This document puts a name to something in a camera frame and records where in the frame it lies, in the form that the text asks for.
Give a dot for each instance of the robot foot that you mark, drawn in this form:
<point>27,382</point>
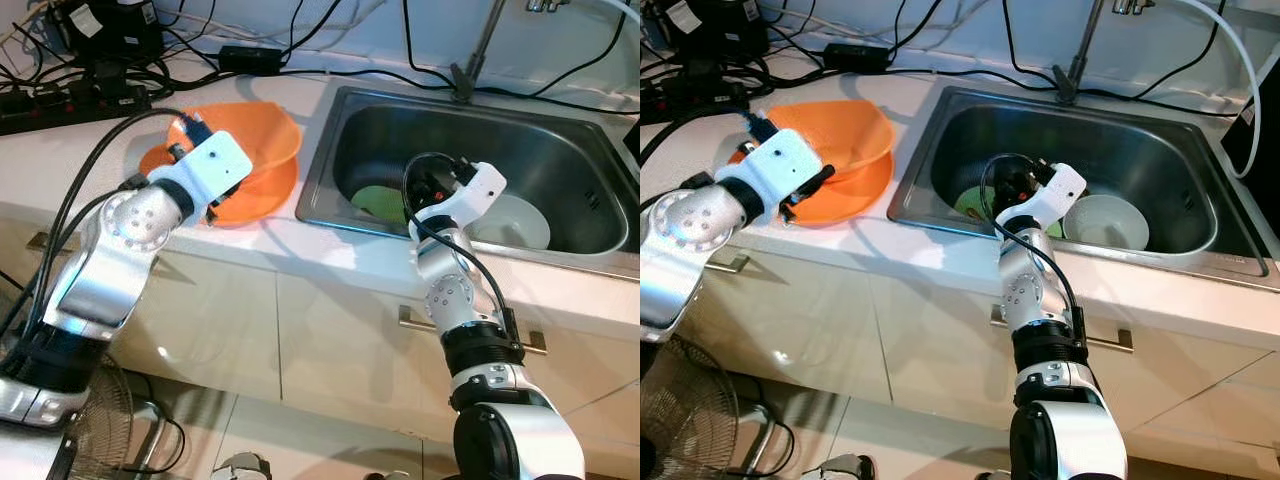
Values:
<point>388,474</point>
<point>992,475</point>
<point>243,467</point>
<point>838,467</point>

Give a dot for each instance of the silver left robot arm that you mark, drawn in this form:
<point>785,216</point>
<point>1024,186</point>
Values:
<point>690,225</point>
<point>110,270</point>

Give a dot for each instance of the white bowl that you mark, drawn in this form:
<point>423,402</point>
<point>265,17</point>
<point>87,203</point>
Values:
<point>520,225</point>
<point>1110,225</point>

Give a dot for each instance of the black power strip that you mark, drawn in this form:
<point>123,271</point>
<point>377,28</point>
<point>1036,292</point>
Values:
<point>60,108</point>
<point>690,100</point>

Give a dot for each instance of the black appliance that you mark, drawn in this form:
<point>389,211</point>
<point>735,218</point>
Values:
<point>1255,130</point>

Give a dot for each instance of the metal faucet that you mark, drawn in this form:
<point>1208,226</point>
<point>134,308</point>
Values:
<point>1075,60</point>
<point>470,60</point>

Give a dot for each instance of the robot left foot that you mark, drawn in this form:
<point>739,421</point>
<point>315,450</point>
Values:
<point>243,467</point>
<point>838,467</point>

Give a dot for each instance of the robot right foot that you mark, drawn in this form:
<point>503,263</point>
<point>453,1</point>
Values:
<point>992,475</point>
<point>388,474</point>

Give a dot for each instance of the black power adapter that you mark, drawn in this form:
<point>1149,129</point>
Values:
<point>857,57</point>
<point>250,58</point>

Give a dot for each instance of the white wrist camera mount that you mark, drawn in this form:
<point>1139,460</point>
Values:
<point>785,165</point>
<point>215,165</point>
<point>475,195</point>
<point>1060,190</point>

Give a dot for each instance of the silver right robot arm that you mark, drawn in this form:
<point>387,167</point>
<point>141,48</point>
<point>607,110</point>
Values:
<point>1040,300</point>
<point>455,300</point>

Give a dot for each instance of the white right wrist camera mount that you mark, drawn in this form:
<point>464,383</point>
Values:
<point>475,195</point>
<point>1060,190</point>

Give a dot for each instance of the black electronic device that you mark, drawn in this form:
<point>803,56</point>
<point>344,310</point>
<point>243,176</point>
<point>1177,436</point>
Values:
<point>715,25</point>
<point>110,25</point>

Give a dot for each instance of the stainless steel sink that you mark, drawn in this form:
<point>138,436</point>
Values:
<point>1150,150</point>
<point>560,150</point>

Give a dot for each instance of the orange plastic bowl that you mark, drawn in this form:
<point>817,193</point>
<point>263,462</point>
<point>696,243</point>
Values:
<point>260,135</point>
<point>860,205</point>
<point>850,135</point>
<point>265,205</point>

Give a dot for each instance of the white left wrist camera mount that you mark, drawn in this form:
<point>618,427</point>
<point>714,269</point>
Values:
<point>215,165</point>
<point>785,165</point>

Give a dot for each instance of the green plate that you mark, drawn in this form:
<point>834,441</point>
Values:
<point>375,198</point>
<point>972,205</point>

